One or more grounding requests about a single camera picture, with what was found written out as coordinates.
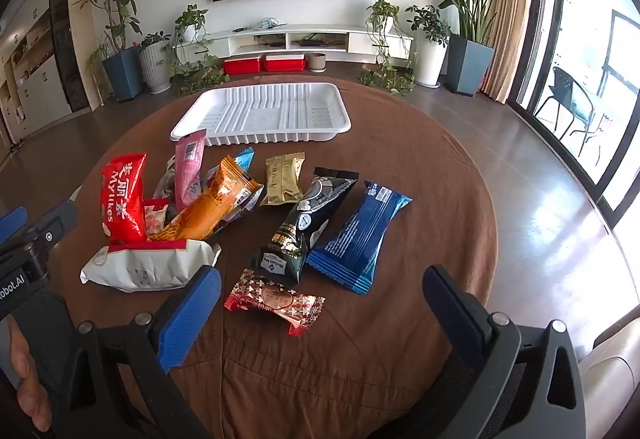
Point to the black-framed sliding glass door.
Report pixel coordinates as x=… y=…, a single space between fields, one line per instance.
x=575 y=19

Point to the plant in tall white pot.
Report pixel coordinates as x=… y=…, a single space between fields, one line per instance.
x=430 y=61

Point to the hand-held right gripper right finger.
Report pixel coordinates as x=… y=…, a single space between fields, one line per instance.
x=455 y=314

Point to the empty grey flower pot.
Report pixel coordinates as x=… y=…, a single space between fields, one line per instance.
x=316 y=61

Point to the red patterned candy packet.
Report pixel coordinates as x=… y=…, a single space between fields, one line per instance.
x=272 y=301

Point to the small red white packet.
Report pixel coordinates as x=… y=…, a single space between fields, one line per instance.
x=155 y=219

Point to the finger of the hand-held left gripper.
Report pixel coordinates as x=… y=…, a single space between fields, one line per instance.
x=57 y=219
x=12 y=221

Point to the dark glass cabinet panel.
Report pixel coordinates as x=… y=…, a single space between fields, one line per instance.
x=70 y=44

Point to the leafy tree in blue pot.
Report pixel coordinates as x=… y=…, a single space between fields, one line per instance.
x=124 y=74

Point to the orange snack packet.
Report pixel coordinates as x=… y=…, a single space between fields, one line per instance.
x=210 y=209

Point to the plant in ribbed white pot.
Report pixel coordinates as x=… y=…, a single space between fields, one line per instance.
x=155 y=66

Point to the black snack packet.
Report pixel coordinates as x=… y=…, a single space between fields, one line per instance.
x=300 y=229

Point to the cream leather chair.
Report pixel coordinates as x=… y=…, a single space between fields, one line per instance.
x=615 y=359

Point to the black media device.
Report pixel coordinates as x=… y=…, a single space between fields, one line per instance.
x=315 y=40

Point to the beige curtain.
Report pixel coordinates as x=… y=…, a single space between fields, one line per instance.
x=505 y=44

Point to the red storage box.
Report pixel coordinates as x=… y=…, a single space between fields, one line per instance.
x=285 y=62
x=242 y=64

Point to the large white snack packet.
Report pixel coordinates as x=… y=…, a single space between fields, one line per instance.
x=145 y=269

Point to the broad-leaf plant in blue pot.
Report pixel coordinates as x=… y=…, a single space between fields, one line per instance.
x=470 y=66

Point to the pink snack packet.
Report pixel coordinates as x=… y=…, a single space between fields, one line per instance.
x=190 y=169

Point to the trailing vine in white pot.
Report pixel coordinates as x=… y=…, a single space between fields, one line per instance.
x=382 y=14
x=190 y=31

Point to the white plastic tray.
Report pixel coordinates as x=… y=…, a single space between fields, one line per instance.
x=260 y=111

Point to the black balcony chair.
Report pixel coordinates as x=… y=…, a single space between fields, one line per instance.
x=565 y=84

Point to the gold snack packet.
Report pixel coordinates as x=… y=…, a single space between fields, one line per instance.
x=282 y=179

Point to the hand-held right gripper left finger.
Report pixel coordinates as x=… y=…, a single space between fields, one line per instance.
x=185 y=314

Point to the silver white snack packet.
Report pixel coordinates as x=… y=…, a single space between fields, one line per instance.
x=165 y=179

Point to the white floating tv cabinet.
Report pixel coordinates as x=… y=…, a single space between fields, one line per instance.
x=350 y=35

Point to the white wall cabinets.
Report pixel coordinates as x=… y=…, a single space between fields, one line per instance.
x=40 y=84

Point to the red snack packet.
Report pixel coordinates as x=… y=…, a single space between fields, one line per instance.
x=122 y=199

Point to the light blue snack packet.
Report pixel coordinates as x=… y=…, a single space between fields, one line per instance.
x=244 y=158

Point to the person's left hand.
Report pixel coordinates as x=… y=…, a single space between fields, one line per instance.
x=32 y=384

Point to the brown tablecloth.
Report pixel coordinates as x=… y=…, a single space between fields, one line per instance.
x=375 y=344

